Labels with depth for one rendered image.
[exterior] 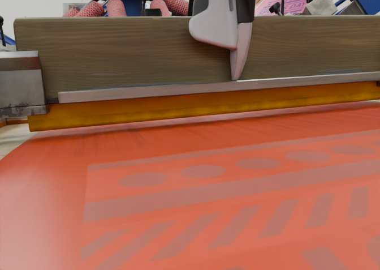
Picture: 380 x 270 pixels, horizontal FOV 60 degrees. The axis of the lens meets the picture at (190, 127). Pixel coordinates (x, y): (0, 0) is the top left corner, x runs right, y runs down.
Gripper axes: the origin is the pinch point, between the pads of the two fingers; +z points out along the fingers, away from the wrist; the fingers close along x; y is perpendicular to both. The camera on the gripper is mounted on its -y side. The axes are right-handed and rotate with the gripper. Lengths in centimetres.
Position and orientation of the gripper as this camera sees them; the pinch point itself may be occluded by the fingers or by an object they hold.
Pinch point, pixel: (232, 67)
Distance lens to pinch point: 35.7
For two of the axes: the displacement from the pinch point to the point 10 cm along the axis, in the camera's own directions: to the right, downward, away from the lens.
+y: -9.6, 1.0, -2.7
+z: 0.6, 9.9, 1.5
